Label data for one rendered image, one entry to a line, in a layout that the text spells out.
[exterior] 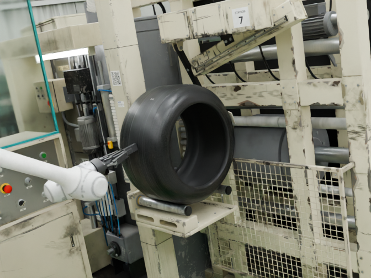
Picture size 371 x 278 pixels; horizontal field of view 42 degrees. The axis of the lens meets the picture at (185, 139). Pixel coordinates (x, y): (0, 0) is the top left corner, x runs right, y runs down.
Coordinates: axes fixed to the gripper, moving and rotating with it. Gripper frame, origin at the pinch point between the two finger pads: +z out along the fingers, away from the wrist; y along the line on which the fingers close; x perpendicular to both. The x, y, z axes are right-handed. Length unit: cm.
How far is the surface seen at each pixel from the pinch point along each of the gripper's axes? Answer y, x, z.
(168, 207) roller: -0.6, 33.7, 10.3
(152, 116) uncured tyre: -6.2, -10.6, 11.9
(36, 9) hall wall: 845, -81, 444
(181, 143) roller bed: 36, 25, 59
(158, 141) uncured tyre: -10.4, -1.0, 8.0
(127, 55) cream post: 25, -34, 32
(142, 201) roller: 18.4, 33.6, 10.4
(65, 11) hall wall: 830, -61, 505
